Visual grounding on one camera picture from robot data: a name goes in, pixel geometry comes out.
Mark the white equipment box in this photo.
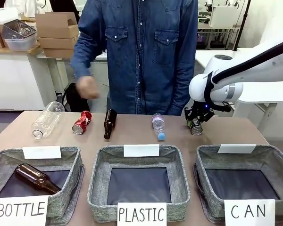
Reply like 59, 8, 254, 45
208, 5, 241, 28

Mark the small blue-capped plastic bottle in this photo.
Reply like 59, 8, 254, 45
151, 113, 167, 141

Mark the person's right forearm denim sleeve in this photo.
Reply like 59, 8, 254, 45
71, 14, 97, 78

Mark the dark crushed drink can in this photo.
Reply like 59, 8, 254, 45
190, 118, 204, 136

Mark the white paper label PLASTIC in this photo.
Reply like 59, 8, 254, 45
117, 202, 168, 226

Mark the flat brown cardboard box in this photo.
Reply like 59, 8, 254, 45
36, 24, 79, 40
38, 36, 78, 49
42, 48, 75, 59

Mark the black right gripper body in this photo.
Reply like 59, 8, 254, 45
191, 100, 215, 122

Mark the red crushed drink can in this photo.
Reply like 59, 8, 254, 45
72, 110, 93, 135

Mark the black backpack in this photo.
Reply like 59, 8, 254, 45
62, 82, 91, 113

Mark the white paper label BOTTLE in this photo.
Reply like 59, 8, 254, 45
0, 195, 49, 226

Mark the large clear plastic bottle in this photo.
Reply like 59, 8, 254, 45
31, 101, 65, 140

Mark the person's right hand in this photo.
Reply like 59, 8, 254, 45
75, 75, 101, 100

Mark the clear plastic storage tub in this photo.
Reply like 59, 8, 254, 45
1, 23, 38, 51

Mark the person's left forearm denim sleeve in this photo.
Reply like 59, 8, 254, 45
172, 14, 199, 113

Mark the black vertical pole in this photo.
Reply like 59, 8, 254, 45
240, 0, 249, 50

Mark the white background table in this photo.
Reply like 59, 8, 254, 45
36, 50, 109, 96

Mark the grey fabric basket labelled plastic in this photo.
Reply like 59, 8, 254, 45
87, 144, 191, 223

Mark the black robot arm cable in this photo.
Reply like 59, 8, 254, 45
203, 69, 232, 113

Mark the open brown cardboard box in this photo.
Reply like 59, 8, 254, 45
34, 11, 79, 31

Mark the grey fabric basket labelled can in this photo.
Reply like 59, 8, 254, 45
193, 144, 283, 223

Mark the white paper label CAN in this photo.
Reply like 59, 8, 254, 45
224, 199, 276, 226

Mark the white foam block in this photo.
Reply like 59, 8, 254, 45
0, 8, 21, 25

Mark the person's torso denim shirt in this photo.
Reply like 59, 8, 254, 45
71, 0, 199, 116

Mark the brown glass beer bottle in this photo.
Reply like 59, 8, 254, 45
103, 109, 118, 140
14, 163, 62, 195

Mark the blank white card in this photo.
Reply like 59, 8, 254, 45
217, 144, 257, 154
123, 144, 160, 158
22, 145, 62, 160

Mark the metal mesh basket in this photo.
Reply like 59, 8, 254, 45
3, 20, 37, 40

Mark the grey fabric basket labelled bottle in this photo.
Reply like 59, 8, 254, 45
0, 145, 86, 226

